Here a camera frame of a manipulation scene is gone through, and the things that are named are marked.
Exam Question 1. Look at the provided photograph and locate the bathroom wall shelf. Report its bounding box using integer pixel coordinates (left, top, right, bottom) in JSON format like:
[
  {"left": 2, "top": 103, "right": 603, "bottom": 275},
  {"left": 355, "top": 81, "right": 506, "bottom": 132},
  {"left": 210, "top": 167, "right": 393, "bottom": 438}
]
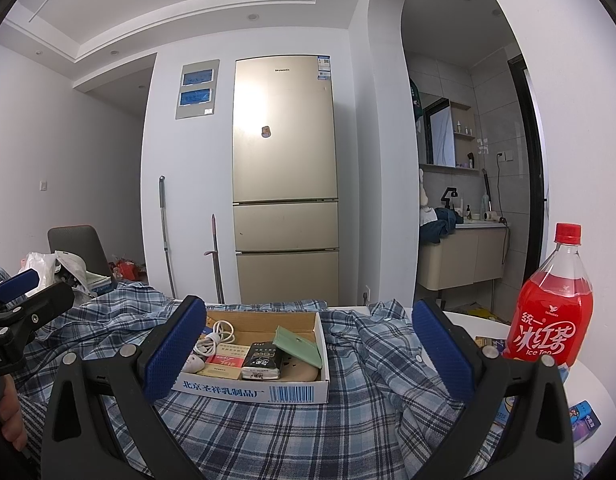
[{"left": 450, "top": 101, "right": 481, "bottom": 173}]

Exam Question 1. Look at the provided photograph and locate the grey mop handle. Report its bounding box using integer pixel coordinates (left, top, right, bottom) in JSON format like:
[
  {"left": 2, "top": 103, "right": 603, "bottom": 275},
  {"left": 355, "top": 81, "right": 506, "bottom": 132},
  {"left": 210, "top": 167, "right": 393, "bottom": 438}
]
[{"left": 158, "top": 175, "right": 177, "bottom": 300}]

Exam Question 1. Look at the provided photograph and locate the dark blue clothing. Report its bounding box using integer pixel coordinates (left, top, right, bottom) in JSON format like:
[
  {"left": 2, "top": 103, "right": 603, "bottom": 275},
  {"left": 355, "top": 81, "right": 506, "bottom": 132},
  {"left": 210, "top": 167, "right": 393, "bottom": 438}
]
[{"left": 420, "top": 206, "right": 464, "bottom": 246}]

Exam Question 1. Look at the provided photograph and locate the white plush toy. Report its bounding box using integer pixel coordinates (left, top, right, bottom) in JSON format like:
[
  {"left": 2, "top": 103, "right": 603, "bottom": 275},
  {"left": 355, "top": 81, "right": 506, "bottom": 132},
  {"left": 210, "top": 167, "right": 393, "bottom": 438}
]
[{"left": 418, "top": 167, "right": 434, "bottom": 224}]

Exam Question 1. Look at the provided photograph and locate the yellow item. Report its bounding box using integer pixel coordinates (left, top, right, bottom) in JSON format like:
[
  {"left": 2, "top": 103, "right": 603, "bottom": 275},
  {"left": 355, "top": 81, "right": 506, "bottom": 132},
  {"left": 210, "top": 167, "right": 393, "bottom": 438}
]
[{"left": 465, "top": 306, "right": 504, "bottom": 324}]

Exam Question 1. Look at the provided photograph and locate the beige vanity cabinet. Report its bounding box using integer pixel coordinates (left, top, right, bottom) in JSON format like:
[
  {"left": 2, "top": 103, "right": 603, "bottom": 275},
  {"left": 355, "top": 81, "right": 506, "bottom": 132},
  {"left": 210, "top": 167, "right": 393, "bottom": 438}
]
[{"left": 418, "top": 224, "right": 511, "bottom": 291}]

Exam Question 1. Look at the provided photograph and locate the stack of books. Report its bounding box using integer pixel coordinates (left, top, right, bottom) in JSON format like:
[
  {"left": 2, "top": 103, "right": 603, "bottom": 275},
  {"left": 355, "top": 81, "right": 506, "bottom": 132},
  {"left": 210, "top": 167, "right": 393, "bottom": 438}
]
[{"left": 75, "top": 270, "right": 117, "bottom": 302}]

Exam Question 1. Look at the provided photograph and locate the small blue box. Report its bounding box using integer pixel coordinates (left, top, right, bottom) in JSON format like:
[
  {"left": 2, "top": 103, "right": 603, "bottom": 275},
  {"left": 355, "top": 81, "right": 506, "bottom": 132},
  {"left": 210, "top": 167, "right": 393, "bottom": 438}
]
[{"left": 568, "top": 400, "right": 599, "bottom": 443}]

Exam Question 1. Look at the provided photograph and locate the black cigarette pack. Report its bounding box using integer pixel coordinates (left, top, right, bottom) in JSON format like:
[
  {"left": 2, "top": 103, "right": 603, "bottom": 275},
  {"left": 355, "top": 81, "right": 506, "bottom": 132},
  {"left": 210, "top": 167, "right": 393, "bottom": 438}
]
[{"left": 240, "top": 342, "right": 283, "bottom": 381}]

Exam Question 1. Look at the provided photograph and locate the red iced tea bottle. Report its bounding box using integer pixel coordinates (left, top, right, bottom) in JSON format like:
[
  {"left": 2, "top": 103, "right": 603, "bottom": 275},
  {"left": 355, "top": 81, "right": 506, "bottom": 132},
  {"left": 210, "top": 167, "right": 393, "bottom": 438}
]
[{"left": 493, "top": 222, "right": 595, "bottom": 428}]

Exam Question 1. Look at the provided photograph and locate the grey wall panel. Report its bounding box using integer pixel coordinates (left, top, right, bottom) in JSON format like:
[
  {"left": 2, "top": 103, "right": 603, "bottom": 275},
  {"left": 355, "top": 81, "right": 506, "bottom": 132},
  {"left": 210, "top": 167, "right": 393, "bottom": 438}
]
[{"left": 175, "top": 58, "right": 221, "bottom": 121}]

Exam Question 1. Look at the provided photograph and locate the pink white plug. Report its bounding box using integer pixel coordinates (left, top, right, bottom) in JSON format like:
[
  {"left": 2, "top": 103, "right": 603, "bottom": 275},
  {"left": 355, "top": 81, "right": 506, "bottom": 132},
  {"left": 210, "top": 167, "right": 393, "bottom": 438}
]
[{"left": 180, "top": 352, "right": 209, "bottom": 374}]

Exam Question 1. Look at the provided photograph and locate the grey chair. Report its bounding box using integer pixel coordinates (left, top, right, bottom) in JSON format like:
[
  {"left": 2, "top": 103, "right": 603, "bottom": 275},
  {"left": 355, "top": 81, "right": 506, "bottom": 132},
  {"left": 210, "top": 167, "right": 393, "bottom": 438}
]
[{"left": 47, "top": 225, "right": 111, "bottom": 281}]

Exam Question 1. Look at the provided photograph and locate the white charger cable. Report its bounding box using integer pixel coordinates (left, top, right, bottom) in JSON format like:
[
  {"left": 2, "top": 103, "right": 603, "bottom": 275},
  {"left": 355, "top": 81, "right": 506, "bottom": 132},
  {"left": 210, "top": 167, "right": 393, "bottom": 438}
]
[{"left": 195, "top": 320, "right": 239, "bottom": 356}]

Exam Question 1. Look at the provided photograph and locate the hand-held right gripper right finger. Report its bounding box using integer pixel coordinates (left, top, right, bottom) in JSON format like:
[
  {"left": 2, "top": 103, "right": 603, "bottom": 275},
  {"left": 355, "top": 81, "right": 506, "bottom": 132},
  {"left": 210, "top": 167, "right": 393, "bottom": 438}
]
[{"left": 411, "top": 298, "right": 575, "bottom": 480}]

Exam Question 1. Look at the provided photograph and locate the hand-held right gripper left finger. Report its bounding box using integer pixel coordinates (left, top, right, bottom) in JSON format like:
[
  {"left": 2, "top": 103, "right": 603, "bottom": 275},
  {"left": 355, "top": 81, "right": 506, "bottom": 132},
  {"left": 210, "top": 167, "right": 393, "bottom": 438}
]
[{"left": 40, "top": 295, "right": 209, "bottom": 480}]

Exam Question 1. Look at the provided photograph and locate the red bag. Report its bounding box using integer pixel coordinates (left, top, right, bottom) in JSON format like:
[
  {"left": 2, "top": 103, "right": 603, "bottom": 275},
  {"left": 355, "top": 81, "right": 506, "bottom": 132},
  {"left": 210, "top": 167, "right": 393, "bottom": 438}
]
[{"left": 112, "top": 258, "right": 148, "bottom": 281}]

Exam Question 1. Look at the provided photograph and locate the black door frame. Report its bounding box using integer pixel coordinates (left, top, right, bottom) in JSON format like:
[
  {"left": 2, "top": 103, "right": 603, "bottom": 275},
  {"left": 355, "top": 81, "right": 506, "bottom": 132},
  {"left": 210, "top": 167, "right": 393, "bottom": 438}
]
[{"left": 507, "top": 54, "right": 547, "bottom": 326}]

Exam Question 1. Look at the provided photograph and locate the white plastic bag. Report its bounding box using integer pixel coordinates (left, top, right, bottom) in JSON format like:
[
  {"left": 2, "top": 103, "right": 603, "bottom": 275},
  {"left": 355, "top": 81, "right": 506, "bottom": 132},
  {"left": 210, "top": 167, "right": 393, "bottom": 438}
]
[{"left": 20, "top": 250, "right": 96, "bottom": 306}]

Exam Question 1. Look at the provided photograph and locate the person's left hand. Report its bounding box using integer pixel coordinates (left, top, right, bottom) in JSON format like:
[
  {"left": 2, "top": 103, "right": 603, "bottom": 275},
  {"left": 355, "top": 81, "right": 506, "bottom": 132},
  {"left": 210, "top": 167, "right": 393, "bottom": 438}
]
[{"left": 0, "top": 392, "right": 30, "bottom": 453}]

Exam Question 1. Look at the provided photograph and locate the striped grey clothing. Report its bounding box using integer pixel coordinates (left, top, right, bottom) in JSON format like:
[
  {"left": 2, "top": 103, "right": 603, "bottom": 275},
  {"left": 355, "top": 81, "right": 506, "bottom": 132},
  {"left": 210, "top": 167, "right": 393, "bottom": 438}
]
[{"left": 17, "top": 385, "right": 54, "bottom": 480}]

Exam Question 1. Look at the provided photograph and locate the bathroom mirror cabinet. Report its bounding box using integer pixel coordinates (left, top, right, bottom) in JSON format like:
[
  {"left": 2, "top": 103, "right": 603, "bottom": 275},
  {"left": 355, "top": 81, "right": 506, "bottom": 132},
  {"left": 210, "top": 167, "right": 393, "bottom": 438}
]
[{"left": 419, "top": 91, "right": 457, "bottom": 167}]

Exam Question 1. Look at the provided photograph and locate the round beige disc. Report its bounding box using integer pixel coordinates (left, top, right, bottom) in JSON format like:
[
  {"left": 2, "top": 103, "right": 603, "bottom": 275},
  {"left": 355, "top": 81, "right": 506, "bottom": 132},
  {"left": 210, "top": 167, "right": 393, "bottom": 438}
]
[{"left": 278, "top": 355, "right": 321, "bottom": 384}]

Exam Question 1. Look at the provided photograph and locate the cream cigarette pack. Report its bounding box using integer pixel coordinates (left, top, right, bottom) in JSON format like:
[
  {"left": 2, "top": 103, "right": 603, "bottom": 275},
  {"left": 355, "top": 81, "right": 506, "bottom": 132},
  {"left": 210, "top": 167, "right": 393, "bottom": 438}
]
[{"left": 195, "top": 364, "right": 244, "bottom": 381}]

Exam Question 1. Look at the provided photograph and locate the green wallet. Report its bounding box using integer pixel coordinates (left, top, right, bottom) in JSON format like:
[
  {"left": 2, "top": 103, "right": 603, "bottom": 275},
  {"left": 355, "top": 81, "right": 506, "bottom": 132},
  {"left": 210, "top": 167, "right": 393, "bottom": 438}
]
[{"left": 273, "top": 326, "right": 323, "bottom": 370}]

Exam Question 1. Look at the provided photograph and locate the gold refrigerator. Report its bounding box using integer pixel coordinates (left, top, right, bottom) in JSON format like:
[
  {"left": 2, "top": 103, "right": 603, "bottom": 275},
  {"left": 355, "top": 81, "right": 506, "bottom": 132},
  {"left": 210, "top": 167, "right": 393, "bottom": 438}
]
[{"left": 232, "top": 53, "right": 340, "bottom": 306}]

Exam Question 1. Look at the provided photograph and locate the cardboard box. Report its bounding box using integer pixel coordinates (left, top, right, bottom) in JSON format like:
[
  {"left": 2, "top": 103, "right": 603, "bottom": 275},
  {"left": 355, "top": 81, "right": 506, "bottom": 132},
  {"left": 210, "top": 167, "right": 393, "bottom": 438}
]
[{"left": 170, "top": 310, "right": 331, "bottom": 405}]

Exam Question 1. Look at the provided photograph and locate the blue plaid shirt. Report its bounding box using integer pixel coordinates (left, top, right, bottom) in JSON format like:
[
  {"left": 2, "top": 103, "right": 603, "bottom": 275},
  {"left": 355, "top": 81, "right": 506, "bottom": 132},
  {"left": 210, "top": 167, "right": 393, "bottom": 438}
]
[{"left": 0, "top": 265, "right": 594, "bottom": 480}]

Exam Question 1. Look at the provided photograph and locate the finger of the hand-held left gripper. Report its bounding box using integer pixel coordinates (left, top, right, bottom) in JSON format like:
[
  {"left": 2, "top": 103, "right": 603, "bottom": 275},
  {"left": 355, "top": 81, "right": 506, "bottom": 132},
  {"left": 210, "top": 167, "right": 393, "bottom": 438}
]
[
  {"left": 0, "top": 268, "right": 40, "bottom": 304},
  {"left": 0, "top": 281, "right": 75, "bottom": 334}
]

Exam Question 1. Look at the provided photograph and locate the green hanging cloth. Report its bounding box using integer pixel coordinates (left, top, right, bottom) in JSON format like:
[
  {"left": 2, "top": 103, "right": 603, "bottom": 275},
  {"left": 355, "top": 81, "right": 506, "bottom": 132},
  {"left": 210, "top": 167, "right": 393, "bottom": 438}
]
[{"left": 409, "top": 77, "right": 423, "bottom": 121}]

